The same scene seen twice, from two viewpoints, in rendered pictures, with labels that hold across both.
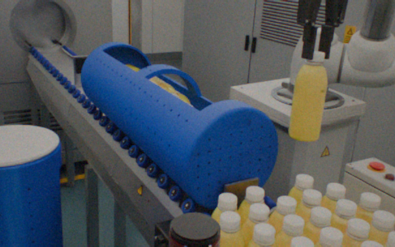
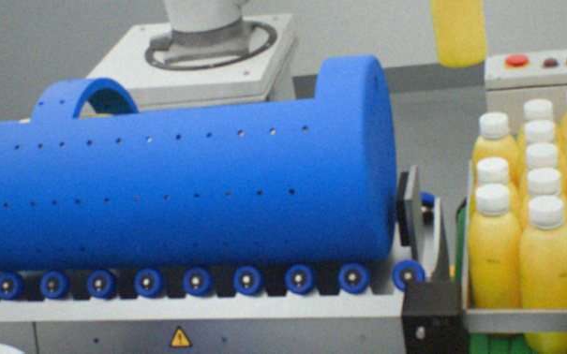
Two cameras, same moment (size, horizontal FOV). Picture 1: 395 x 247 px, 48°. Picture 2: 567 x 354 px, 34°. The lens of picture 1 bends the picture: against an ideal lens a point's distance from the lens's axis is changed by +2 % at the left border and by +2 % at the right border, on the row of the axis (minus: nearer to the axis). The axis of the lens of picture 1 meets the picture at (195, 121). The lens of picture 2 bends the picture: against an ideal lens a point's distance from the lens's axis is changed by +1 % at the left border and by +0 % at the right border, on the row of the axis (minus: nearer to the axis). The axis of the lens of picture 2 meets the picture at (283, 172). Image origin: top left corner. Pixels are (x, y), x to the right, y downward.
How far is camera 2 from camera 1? 81 cm
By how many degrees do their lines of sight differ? 39
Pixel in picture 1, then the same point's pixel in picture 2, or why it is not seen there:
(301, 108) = (467, 11)
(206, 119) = (348, 103)
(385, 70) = not seen: outside the picture
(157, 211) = (262, 340)
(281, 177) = not seen: hidden behind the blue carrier
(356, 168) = (504, 77)
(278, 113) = (222, 87)
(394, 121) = not seen: hidden behind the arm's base
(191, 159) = (368, 183)
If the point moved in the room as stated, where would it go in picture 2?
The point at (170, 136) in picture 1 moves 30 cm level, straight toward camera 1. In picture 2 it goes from (284, 175) to (501, 223)
